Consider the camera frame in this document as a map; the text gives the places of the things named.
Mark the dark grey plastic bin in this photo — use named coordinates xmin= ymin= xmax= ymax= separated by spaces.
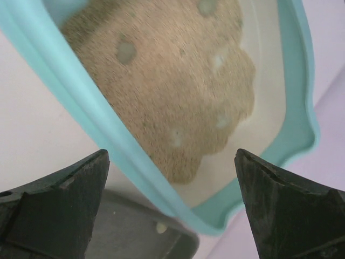
xmin=85 ymin=190 xmax=199 ymax=258

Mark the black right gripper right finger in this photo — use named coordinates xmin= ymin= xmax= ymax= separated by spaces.
xmin=234 ymin=149 xmax=344 ymax=258

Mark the teal plastic litter box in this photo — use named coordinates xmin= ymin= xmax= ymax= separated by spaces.
xmin=1 ymin=1 xmax=320 ymax=235

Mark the grey-green litter clump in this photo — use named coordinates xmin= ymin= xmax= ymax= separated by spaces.
xmin=197 ymin=0 xmax=218 ymax=17
xmin=116 ymin=42 xmax=136 ymax=65
xmin=156 ymin=222 xmax=168 ymax=234

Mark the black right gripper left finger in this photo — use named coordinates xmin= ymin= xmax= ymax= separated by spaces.
xmin=1 ymin=149 xmax=110 ymax=258

